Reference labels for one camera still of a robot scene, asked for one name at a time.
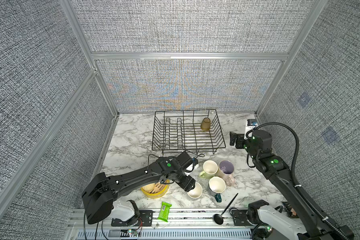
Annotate aluminium front rail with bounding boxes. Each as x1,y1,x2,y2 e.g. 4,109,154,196
67,207,322,240

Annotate green snack packet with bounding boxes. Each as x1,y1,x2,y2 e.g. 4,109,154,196
158,202,172,222

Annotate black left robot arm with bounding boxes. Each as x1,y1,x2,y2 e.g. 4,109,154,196
82,151,199,225

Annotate black wire dish rack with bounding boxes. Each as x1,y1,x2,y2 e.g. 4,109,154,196
152,109,226,154

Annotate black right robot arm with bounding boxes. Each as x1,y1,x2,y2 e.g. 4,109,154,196
230,129,355,240

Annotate light green mug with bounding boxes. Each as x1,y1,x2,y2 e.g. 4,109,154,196
199,160,219,180

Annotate dark green mug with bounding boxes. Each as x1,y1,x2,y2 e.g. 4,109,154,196
208,177,226,203

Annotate grey mug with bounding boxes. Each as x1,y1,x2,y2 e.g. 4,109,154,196
187,182,203,201

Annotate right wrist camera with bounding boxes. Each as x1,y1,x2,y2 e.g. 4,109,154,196
244,119,258,139

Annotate small circuit board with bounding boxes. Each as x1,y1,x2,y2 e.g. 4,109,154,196
263,226,273,239

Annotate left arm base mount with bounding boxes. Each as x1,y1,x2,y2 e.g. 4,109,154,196
110,200,154,227

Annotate pink iridescent mug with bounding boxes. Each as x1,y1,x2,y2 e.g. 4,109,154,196
216,160,236,187

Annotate steamed bun left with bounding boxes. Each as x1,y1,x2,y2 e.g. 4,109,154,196
142,184,156,194

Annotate black ladle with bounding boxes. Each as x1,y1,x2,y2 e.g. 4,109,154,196
213,193,238,225

